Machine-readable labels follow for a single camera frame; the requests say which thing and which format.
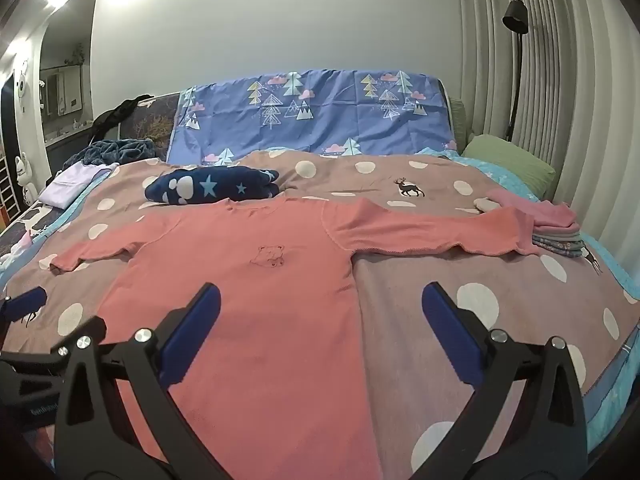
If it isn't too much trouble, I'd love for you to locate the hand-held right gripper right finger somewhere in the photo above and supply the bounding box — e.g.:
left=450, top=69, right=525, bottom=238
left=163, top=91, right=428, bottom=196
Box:
left=410, top=281, right=603, bottom=480

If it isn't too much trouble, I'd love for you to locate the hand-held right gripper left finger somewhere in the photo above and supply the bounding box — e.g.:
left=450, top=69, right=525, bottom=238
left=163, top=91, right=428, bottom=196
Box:
left=52, top=282, right=236, bottom=480

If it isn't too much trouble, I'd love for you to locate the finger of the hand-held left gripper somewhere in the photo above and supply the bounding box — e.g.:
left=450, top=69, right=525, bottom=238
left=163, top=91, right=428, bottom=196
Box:
left=0, top=286, right=48, bottom=332
left=0, top=316, right=108, bottom=367

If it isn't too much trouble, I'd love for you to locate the pink long-sleeve shirt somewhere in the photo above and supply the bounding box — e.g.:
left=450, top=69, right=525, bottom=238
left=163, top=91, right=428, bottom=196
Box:
left=50, top=196, right=543, bottom=480

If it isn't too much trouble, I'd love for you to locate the dark animal print sheet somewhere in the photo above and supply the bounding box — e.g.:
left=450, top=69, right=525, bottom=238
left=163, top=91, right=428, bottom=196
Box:
left=0, top=200, right=63, bottom=273

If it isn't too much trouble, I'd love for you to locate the white cat figurine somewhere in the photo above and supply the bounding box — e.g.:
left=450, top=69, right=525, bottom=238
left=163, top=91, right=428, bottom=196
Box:
left=14, top=155, right=40, bottom=207

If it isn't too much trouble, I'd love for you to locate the lavender cloth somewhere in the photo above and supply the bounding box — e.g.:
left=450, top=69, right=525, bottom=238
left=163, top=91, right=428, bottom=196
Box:
left=39, top=161, right=121, bottom=207

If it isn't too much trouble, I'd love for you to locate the blue printed folded garment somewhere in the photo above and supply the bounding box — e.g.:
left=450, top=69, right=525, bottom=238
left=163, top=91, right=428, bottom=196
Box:
left=532, top=241, right=590, bottom=262

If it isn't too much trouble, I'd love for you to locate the grey striped folded garment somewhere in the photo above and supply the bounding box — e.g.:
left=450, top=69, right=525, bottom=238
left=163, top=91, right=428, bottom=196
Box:
left=531, top=230, right=583, bottom=247

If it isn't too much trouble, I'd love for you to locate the navy star print blanket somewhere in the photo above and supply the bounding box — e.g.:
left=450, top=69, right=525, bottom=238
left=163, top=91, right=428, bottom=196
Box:
left=145, top=165, right=281, bottom=207

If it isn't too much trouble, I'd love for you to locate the pink folded garment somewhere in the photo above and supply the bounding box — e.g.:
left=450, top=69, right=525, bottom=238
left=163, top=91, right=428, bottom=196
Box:
left=487, top=189, right=581, bottom=235

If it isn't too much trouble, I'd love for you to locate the blue-grey fuzzy blanket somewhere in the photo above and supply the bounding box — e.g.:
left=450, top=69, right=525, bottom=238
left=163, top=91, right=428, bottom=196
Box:
left=62, top=137, right=158, bottom=168

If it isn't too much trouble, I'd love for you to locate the green pillow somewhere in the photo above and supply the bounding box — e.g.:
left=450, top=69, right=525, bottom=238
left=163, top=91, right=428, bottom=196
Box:
left=460, top=134, right=557, bottom=196

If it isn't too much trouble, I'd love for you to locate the dark patterned headboard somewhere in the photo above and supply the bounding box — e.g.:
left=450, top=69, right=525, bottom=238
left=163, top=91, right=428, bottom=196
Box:
left=129, top=92, right=182, bottom=161

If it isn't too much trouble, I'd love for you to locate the black garment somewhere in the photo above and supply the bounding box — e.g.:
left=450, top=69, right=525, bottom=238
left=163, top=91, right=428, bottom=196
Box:
left=90, top=94, right=153, bottom=141

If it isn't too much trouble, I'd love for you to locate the purple tree print sheet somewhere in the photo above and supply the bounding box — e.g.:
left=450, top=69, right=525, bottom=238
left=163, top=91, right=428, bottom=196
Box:
left=167, top=67, right=458, bottom=166

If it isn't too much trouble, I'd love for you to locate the beige pleated curtain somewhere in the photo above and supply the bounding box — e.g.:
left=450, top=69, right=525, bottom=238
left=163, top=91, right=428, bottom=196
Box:
left=456, top=0, right=636, bottom=241

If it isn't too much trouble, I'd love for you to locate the black floor lamp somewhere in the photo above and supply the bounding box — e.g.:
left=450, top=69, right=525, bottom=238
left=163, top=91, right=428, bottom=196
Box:
left=501, top=0, right=531, bottom=143

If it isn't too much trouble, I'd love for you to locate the white round wall figure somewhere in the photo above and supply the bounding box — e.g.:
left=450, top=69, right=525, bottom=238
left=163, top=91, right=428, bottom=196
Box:
left=14, top=60, right=34, bottom=109

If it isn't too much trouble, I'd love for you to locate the arched wall niche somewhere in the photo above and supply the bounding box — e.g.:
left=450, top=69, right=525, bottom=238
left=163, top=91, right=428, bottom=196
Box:
left=37, top=0, right=98, bottom=147

